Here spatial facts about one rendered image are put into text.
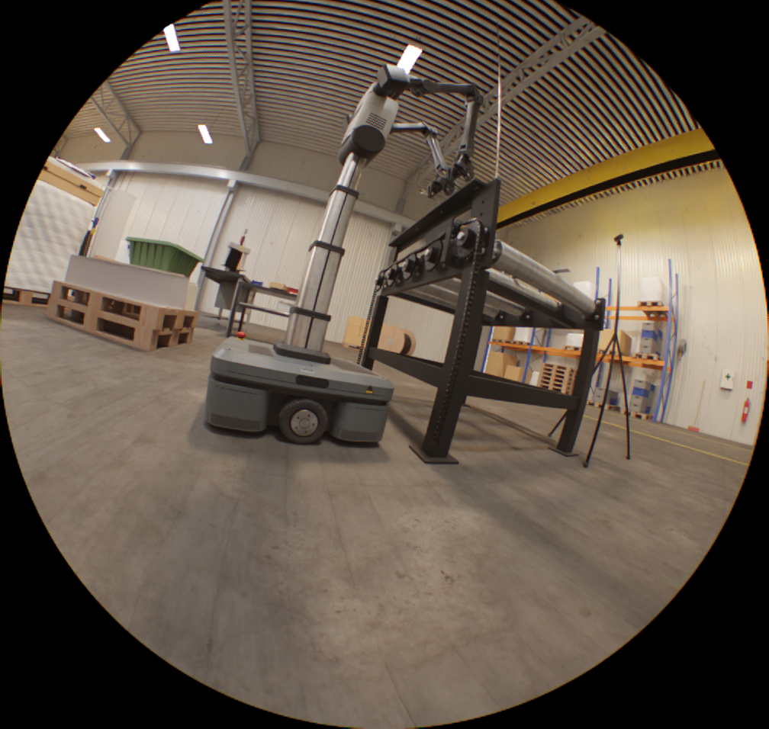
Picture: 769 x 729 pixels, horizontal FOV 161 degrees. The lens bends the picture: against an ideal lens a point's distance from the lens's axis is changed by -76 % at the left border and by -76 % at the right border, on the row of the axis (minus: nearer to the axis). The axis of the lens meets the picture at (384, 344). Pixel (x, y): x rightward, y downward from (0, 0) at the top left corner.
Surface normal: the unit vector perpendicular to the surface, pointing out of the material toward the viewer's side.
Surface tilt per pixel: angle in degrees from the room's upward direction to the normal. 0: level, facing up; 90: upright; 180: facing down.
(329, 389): 90
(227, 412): 90
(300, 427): 90
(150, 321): 90
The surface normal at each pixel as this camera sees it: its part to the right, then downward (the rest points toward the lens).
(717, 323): -0.92, -0.22
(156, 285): 0.32, 0.07
